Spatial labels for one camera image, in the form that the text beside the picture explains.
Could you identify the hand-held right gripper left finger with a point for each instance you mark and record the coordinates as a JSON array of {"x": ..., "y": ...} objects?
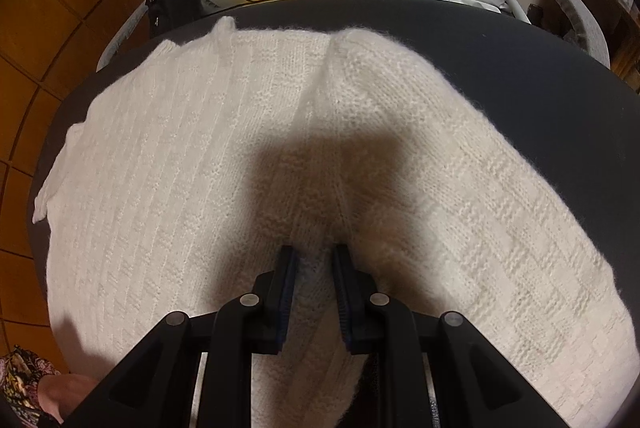
[{"x": 287, "y": 290}]

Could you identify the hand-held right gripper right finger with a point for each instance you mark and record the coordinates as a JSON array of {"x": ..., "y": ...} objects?
[{"x": 342, "y": 295}]

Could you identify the cream knitted sweater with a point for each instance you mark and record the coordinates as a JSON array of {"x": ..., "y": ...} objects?
[{"x": 200, "y": 157}]

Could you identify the person's left forearm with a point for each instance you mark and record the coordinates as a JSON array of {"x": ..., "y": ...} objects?
[{"x": 60, "y": 398}]

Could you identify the wooden wardrobe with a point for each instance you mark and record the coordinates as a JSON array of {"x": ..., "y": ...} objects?
[{"x": 50, "y": 32}]

